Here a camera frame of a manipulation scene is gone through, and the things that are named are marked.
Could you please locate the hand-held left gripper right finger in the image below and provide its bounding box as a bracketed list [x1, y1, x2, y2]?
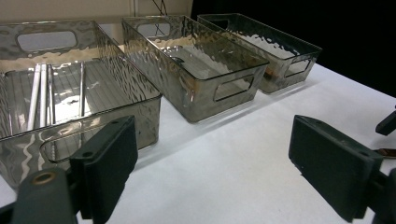
[288, 115, 396, 224]

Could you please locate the bundle of black cables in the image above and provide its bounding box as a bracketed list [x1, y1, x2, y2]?
[151, 0, 171, 36]

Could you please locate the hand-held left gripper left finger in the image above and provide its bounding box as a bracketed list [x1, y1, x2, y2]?
[10, 115, 139, 224]

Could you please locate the clear grey plastic bin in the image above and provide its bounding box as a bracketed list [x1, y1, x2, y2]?
[120, 15, 270, 123]
[196, 12, 323, 94]
[0, 20, 163, 190]

